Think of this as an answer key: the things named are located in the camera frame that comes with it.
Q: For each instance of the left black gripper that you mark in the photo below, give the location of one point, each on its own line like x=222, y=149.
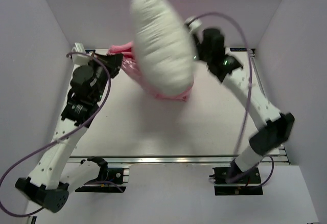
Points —
x=112, y=62

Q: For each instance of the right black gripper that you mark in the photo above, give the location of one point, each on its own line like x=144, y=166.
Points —
x=195, y=40

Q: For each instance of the white pillow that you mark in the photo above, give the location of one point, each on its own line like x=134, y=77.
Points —
x=163, y=48

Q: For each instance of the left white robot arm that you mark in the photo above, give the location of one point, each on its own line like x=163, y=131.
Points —
x=88, y=91

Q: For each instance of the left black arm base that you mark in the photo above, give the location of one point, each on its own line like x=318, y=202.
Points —
x=110, y=179

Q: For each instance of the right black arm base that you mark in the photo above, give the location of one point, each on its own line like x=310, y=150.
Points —
x=248, y=185

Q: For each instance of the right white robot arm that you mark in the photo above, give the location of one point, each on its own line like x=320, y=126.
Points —
x=273, y=126

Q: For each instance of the blue label sticker right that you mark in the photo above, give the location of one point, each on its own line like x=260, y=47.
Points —
x=238, y=49

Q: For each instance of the white front board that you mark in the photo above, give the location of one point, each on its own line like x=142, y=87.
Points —
x=182, y=193

